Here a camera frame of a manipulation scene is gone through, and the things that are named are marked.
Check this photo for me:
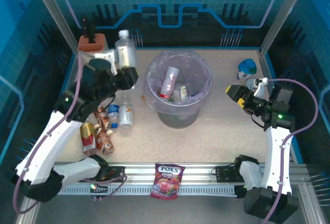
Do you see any beige knife block orange top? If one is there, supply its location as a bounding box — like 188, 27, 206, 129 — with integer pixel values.
78, 33, 108, 56

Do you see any grey plastic waste bin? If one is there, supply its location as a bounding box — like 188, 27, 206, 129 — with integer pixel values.
143, 50, 213, 129

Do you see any aluminium frame post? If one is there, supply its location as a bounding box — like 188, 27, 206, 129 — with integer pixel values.
28, 0, 81, 55
259, 0, 310, 55

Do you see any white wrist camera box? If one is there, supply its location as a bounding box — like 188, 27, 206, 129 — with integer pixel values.
93, 48, 120, 76
246, 78, 269, 97

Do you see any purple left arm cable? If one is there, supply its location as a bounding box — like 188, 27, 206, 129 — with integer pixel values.
12, 54, 128, 214

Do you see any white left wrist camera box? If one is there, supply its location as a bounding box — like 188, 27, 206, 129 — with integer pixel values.
93, 48, 120, 76

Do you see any white bottle orange V label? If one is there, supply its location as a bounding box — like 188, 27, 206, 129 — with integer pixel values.
119, 92, 134, 130

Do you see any black knife handle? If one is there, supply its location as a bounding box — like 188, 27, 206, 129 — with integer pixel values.
80, 15, 89, 39
87, 23, 96, 44

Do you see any red and white plastic bottle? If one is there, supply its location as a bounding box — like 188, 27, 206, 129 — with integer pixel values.
160, 66, 180, 99

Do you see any slotted grey cable duct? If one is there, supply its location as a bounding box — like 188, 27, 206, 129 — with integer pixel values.
58, 184, 238, 197

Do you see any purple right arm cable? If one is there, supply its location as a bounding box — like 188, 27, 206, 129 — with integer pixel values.
261, 78, 320, 224

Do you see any purple plastic bin liner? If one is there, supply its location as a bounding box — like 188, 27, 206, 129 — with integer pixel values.
143, 50, 213, 113

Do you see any red Fox's candy bag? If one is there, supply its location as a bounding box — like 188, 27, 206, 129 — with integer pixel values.
150, 163, 186, 200

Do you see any clear bottle green band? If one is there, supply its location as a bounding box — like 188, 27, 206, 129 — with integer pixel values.
114, 29, 138, 68

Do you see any red and gold drink bottle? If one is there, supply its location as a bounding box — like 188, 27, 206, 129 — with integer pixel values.
79, 122, 97, 156

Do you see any black electronics box with LED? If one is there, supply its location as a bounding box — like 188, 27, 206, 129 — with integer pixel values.
235, 184, 248, 199
89, 182, 109, 201

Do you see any small bottle blue label blue cap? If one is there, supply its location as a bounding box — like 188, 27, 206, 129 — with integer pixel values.
108, 104, 120, 129

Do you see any brown tea plastic bottle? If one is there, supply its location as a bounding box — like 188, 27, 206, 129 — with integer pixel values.
94, 125, 115, 156
93, 106, 110, 132

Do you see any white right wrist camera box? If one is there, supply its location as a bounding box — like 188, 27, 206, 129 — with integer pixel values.
246, 78, 269, 97

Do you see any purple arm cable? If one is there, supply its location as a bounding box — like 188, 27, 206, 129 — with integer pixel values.
261, 78, 320, 224
12, 54, 128, 214

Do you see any white cup with blue lid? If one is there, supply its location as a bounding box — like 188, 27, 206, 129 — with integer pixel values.
237, 59, 258, 80

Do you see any aluminium front rail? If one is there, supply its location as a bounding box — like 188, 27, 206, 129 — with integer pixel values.
53, 162, 309, 183

